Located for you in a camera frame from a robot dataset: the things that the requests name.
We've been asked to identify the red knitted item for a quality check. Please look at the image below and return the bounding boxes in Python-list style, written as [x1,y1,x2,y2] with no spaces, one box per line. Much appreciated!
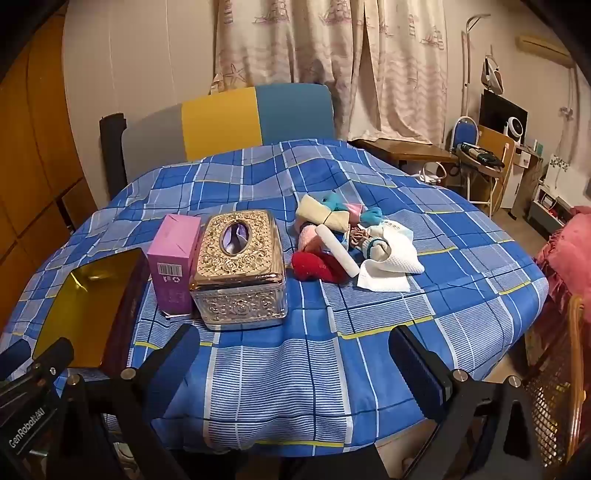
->
[291,250,352,283]

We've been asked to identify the white stand pole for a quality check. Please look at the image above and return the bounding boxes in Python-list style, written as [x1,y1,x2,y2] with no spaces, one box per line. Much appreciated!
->
[463,14,492,134]

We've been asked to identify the small wooden shelf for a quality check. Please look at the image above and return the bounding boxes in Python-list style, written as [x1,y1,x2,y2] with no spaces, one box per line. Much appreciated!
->
[501,143,544,217]

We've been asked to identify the ornate gold tissue box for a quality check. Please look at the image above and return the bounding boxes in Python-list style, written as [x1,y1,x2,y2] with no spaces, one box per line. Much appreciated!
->
[189,209,288,331]

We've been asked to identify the white steam iron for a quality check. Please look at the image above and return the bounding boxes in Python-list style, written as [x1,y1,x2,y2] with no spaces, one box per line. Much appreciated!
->
[480,55,506,95]

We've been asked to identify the black monitor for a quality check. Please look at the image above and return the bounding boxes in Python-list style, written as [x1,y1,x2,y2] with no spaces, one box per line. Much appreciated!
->
[479,90,528,139]

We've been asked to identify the white blue striped sock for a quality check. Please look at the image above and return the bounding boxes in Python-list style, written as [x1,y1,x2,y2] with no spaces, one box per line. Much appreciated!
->
[360,233,393,265]

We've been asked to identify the beige air conditioner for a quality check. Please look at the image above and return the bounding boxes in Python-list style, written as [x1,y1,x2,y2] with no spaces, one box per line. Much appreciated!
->
[516,34,573,68]

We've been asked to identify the white round fan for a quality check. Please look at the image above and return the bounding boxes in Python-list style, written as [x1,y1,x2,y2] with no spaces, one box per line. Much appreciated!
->
[503,116,527,144]

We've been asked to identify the pink cardboard box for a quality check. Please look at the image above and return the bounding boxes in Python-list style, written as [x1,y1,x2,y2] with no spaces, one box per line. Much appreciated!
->
[147,213,203,319]

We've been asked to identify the blue plaid sheet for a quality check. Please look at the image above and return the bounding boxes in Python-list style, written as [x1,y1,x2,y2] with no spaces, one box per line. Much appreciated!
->
[0,137,550,457]

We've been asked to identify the grey yellow blue chair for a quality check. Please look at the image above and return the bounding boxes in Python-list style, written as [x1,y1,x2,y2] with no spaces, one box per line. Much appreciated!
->
[121,84,335,183]

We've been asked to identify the dark red tray gold interior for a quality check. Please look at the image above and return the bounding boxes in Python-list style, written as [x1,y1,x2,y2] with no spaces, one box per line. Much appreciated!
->
[31,248,151,370]

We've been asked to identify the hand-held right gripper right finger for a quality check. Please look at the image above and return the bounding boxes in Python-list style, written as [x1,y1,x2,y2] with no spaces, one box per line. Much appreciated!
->
[389,324,555,480]

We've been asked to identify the blue plush toy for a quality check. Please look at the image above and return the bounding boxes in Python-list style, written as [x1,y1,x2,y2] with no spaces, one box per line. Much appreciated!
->
[318,193,384,225]

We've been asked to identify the white waffle cloth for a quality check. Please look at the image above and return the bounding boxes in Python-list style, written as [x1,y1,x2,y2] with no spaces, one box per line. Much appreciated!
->
[355,231,424,292]

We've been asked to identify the white box leaf print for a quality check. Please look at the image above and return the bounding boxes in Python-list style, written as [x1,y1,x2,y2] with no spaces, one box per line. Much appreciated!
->
[542,154,573,195]

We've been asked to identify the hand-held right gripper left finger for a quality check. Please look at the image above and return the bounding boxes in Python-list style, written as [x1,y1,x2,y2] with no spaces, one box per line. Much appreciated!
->
[60,323,202,480]

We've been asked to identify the pink blanket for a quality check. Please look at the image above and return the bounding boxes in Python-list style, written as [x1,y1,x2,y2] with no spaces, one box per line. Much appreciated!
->
[536,205,591,324]

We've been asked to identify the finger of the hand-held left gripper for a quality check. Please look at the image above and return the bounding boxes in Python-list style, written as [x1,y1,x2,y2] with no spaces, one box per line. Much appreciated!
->
[30,337,76,370]

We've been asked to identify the brown wooden table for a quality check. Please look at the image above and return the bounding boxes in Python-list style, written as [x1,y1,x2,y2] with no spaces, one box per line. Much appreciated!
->
[348,137,460,169]

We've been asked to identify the wooden board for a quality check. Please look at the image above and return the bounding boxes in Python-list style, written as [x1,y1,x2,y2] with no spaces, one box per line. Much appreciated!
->
[478,124,516,213]

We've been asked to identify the wooden wardrobe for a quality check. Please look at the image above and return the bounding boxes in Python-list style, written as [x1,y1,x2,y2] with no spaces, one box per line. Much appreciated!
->
[0,9,100,287]

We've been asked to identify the patterned beige curtain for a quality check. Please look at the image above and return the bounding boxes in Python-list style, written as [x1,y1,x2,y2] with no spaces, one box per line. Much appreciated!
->
[210,0,448,141]

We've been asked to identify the white face mask packet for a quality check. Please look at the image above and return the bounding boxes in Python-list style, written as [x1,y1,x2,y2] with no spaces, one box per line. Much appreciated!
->
[376,219,415,241]

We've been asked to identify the black device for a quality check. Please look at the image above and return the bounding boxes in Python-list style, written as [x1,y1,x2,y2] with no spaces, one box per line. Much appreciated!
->
[459,142,506,169]

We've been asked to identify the white cable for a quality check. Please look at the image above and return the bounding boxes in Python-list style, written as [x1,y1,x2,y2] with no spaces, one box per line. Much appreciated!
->
[418,164,447,185]

